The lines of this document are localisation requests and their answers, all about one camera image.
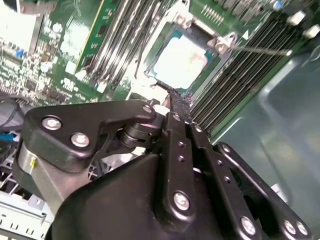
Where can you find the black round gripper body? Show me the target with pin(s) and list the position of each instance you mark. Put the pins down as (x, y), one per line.
(112, 200)

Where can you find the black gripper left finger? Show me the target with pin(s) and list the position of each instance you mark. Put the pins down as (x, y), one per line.
(75, 120)

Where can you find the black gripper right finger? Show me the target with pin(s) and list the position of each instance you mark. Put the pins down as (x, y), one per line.
(223, 172)

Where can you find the metal socket cover frame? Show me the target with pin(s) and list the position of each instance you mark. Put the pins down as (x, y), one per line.
(160, 108)

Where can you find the silver CPU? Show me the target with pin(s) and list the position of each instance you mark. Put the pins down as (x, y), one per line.
(185, 60)

